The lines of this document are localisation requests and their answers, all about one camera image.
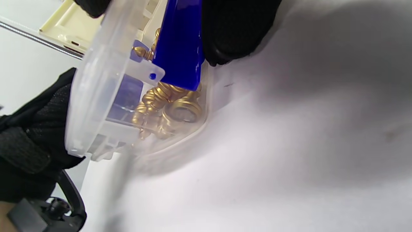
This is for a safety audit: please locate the person's left hand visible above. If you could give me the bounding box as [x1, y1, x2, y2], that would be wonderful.
[0, 68, 87, 202]

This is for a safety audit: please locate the person's right hand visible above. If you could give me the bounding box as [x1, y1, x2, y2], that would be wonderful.
[73, 0, 283, 67]

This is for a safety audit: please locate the clear plastic box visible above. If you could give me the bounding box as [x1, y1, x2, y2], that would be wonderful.
[64, 0, 213, 161]

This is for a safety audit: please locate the clear plastic box lid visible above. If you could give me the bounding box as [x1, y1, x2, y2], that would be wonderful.
[64, 0, 150, 158]

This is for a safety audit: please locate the pile of gold chess pieces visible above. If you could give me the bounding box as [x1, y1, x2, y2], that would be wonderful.
[130, 27, 203, 140]

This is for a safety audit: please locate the cream plastic cabinet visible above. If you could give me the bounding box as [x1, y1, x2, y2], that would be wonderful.
[39, 0, 168, 55]

